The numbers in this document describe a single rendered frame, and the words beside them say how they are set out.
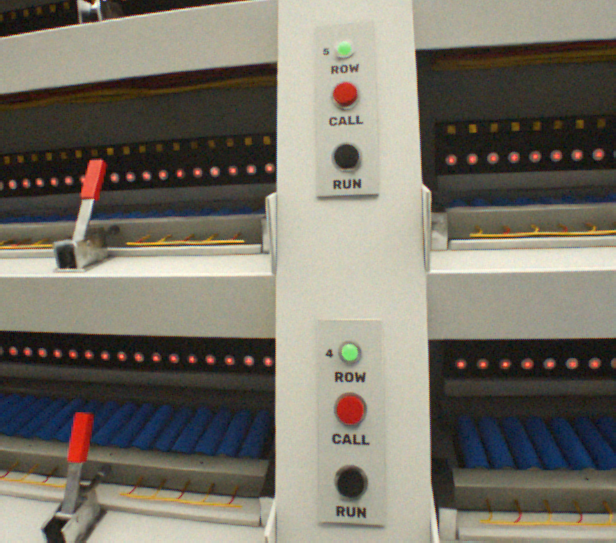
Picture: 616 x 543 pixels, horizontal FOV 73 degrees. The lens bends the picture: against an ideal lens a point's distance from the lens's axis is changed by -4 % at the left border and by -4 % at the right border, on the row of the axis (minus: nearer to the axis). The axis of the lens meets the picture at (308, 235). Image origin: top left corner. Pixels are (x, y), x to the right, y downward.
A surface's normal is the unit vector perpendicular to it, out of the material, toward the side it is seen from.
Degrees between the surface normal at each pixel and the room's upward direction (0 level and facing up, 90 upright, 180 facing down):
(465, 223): 111
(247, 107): 90
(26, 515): 21
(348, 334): 90
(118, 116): 90
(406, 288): 90
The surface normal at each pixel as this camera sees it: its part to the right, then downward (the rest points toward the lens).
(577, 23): -0.15, 0.22
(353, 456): -0.16, -0.14
